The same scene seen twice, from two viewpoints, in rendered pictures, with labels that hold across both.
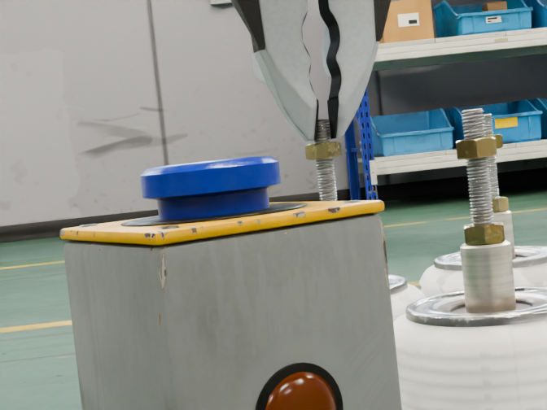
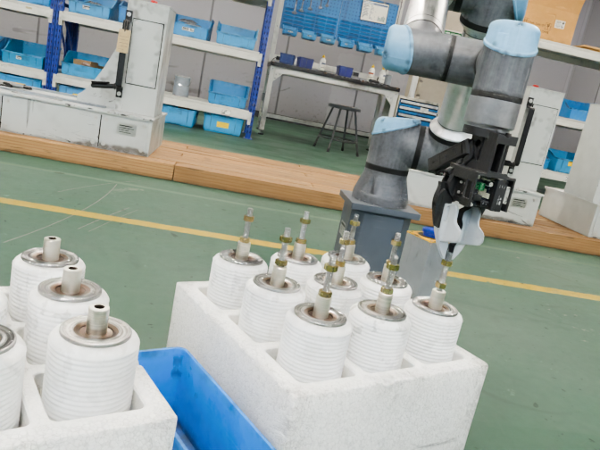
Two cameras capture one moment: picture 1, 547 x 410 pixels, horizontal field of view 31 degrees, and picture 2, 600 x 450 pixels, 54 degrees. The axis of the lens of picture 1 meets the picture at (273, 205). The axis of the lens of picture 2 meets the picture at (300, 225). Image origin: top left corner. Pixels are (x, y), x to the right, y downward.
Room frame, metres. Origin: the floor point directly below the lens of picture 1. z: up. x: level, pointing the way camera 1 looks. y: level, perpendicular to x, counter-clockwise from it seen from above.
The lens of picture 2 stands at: (1.43, -0.36, 0.55)
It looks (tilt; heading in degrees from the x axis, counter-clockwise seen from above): 13 degrees down; 175
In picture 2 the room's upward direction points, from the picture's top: 12 degrees clockwise
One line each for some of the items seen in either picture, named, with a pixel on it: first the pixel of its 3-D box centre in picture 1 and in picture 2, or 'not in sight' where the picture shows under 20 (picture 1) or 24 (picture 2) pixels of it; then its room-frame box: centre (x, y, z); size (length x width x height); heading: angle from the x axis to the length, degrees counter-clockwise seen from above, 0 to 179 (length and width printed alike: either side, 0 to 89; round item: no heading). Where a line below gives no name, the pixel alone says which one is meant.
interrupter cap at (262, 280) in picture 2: not in sight; (277, 283); (0.56, -0.29, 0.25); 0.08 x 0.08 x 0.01
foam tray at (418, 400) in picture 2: not in sight; (316, 368); (0.50, -0.19, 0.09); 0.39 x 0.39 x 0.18; 31
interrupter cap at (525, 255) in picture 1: (496, 259); (381, 311); (0.60, -0.13, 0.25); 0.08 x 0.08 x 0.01
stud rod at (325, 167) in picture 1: (327, 188); (443, 274); (0.54, -0.03, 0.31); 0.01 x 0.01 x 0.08
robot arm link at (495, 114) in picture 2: not in sight; (493, 115); (0.55, -0.02, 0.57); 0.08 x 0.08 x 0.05
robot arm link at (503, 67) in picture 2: not in sight; (505, 62); (0.55, -0.03, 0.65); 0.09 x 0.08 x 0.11; 167
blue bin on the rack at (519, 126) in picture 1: (491, 124); not in sight; (5.02, -1.13, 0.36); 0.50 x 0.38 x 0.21; 4
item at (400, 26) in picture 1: (401, 25); not in sight; (4.94, -0.72, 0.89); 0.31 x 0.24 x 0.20; 3
